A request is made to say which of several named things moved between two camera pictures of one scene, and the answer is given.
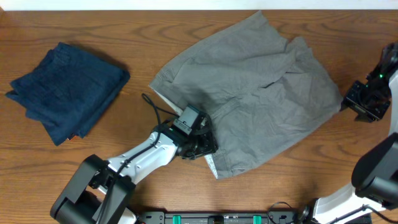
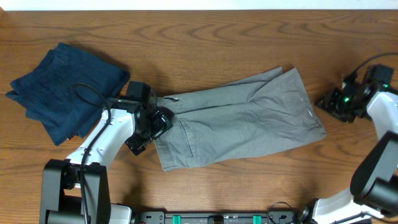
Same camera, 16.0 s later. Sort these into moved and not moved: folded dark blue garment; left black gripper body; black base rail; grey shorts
Moved: grey shorts; left black gripper body
Not moved: folded dark blue garment; black base rail
